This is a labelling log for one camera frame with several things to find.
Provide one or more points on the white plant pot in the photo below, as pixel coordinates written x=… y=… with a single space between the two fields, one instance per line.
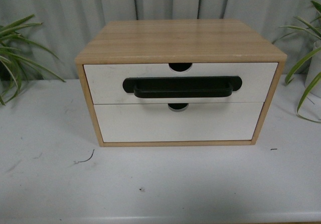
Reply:
x=313 y=70

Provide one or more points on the green plant on left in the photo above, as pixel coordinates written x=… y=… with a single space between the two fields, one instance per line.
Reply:
x=13 y=60

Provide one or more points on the green plant on right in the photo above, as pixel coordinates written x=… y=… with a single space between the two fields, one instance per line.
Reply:
x=311 y=29

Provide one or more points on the wooden drawer cabinet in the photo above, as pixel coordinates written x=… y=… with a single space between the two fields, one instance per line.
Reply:
x=179 y=43

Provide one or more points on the white drawer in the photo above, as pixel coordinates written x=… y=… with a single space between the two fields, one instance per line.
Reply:
x=158 y=123
x=105 y=80

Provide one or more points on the green plant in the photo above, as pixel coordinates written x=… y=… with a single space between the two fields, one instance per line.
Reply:
x=13 y=60
x=311 y=29

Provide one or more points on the black drawer handle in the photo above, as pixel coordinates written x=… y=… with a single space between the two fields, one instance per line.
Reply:
x=182 y=87

